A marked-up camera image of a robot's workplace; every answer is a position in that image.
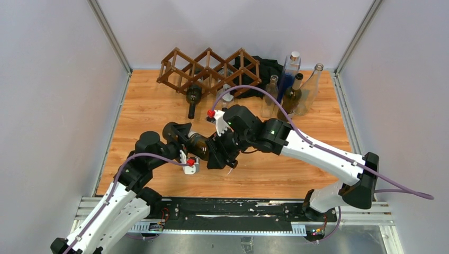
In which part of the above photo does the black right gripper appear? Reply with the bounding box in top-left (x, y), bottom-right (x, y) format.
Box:
top-left (204, 124), bottom-right (253, 170)

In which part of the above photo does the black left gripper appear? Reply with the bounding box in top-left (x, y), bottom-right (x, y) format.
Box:
top-left (149, 123), bottom-right (192, 169)

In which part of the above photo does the dark green wine bottle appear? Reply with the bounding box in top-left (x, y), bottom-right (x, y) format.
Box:
top-left (186, 84), bottom-right (202, 119)

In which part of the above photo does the clear bottle black cap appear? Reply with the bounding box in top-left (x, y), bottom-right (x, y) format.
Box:
top-left (217, 68), bottom-right (235, 111)

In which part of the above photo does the green bottle silver neck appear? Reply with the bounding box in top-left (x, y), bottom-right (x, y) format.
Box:
top-left (282, 72), bottom-right (303, 118)

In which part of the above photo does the clear glass bottle dark label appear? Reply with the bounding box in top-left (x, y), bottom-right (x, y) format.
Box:
top-left (295, 63), bottom-right (324, 116)

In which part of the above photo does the blue square glass bottle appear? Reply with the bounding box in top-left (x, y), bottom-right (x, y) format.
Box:
top-left (277, 51), bottom-right (301, 103)

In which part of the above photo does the dark bottle slot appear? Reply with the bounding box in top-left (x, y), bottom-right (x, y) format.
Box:
top-left (163, 122), bottom-right (209, 161)

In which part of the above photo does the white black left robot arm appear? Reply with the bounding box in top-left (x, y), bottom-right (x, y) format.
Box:
top-left (50, 122), bottom-right (195, 253)

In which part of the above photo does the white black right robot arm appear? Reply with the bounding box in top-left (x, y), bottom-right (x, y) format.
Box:
top-left (206, 105), bottom-right (379, 221)

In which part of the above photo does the brown wooden wine rack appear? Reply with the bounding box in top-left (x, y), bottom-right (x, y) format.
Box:
top-left (156, 47), bottom-right (262, 97)

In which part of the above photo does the black cloth behind rack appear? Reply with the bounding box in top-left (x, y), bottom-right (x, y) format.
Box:
top-left (233, 56), bottom-right (283, 99)

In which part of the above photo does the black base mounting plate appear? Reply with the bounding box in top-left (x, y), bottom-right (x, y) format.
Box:
top-left (146, 197), bottom-right (337, 232)

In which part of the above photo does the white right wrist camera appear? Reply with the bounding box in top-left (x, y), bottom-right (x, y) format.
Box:
top-left (213, 110), bottom-right (230, 137)

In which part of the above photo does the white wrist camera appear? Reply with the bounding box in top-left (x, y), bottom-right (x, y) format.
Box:
top-left (213, 110), bottom-right (230, 137)
top-left (180, 150), bottom-right (200, 175)

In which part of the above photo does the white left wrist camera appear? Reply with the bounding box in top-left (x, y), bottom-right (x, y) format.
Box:
top-left (180, 150), bottom-right (200, 175)

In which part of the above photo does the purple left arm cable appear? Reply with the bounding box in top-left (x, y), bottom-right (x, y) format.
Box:
top-left (61, 152), bottom-right (197, 254)

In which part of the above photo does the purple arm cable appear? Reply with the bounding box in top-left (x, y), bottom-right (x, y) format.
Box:
top-left (61, 152), bottom-right (197, 254)
top-left (206, 85), bottom-right (435, 243)

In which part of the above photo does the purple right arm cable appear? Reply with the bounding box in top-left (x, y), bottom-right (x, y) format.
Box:
top-left (206, 85), bottom-right (435, 243)

